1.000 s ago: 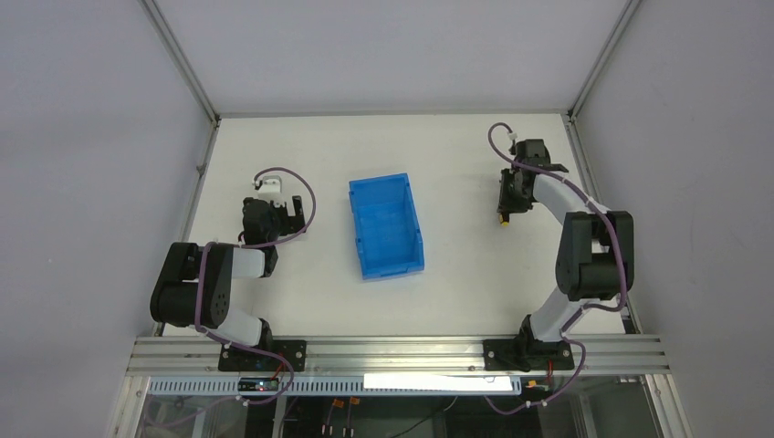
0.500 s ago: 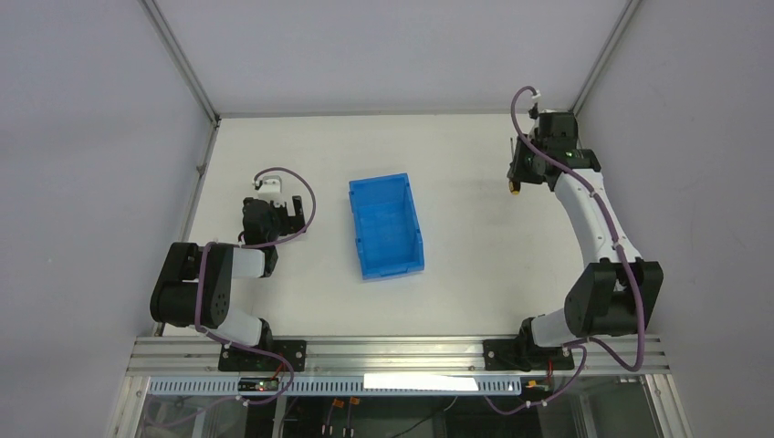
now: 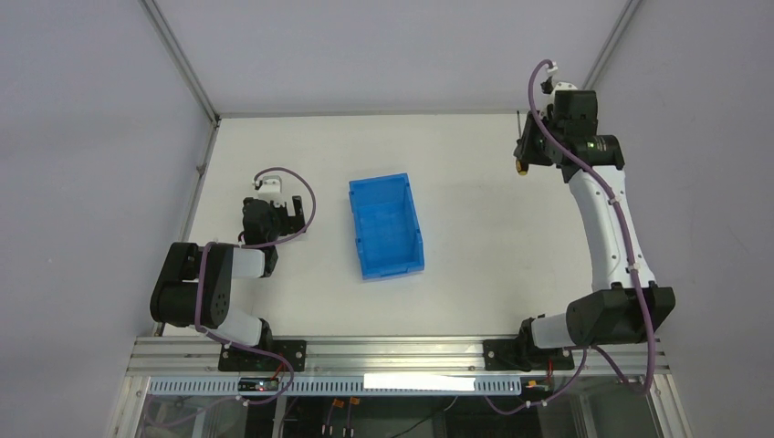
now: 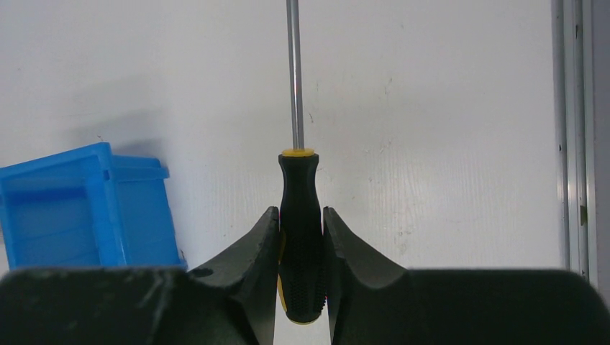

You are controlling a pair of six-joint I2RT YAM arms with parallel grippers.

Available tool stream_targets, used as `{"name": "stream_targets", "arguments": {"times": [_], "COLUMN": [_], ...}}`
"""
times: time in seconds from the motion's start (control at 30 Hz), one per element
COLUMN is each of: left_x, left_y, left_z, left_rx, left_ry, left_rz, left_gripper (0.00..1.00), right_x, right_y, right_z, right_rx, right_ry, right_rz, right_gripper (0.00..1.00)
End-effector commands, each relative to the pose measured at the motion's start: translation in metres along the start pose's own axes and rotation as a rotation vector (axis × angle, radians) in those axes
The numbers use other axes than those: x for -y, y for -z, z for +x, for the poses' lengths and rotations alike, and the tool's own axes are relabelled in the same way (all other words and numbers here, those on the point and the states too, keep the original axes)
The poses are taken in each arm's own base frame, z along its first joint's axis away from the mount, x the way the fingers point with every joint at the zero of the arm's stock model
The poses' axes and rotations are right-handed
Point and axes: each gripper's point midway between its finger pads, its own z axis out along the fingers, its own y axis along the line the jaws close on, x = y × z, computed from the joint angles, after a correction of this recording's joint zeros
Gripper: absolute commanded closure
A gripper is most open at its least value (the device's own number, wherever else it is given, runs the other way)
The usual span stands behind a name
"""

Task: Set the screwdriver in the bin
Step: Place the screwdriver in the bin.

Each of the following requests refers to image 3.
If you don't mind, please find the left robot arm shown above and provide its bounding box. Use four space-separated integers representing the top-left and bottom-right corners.
150 195 307 351

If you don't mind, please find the purple cable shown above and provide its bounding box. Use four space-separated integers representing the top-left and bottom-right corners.
483 58 658 416
193 167 318 424

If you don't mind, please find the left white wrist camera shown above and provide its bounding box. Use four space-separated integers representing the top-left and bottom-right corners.
254 175 283 203

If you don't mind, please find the slotted grey cable duct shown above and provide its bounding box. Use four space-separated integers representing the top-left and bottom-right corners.
148 373 522 397

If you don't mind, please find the black yellow screwdriver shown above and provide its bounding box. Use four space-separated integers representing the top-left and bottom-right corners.
514 110 528 176

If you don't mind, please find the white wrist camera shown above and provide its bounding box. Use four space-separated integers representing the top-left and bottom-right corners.
539 74 578 97
254 175 283 203

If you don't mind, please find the small green circuit board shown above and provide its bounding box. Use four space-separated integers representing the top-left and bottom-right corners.
237 378 281 393

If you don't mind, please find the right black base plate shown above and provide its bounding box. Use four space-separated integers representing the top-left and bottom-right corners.
482 338 575 372

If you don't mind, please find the blue plastic bin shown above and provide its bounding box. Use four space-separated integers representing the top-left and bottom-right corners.
349 172 425 281

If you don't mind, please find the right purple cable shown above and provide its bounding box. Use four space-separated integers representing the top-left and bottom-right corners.
483 58 658 416

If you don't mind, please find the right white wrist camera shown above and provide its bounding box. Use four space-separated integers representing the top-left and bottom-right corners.
539 74 578 97

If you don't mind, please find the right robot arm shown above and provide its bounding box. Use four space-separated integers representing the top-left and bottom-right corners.
514 83 675 355

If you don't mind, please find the aluminium frame rail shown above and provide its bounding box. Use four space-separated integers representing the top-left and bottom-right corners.
125 335 671 377

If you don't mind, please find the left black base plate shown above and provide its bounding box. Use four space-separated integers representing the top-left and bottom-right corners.
217 339 308 372

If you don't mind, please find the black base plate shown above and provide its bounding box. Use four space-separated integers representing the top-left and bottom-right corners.
482 338 575 372
217 339 308 372

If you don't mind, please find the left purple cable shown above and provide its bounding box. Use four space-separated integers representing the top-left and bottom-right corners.
193 167 318 424

